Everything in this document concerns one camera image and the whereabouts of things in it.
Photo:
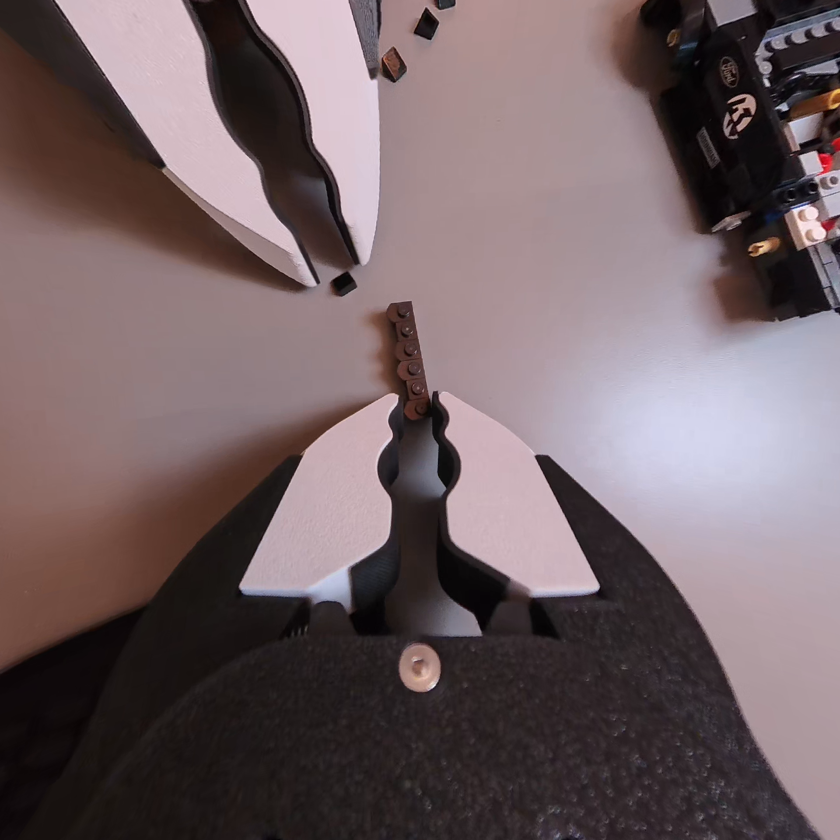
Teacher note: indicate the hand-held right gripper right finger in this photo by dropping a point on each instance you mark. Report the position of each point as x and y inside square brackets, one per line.
[519, 519]

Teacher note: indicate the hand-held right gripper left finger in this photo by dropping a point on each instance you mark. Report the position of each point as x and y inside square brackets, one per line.
[322, 519]

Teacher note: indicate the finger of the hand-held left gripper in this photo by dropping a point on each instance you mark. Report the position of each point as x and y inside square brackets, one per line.
[335, 79]
[171, 92]

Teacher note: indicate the black long lego plate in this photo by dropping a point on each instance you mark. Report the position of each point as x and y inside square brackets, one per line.
[411, 361]

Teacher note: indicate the black lego car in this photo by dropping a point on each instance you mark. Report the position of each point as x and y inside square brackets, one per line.
[748, 131]

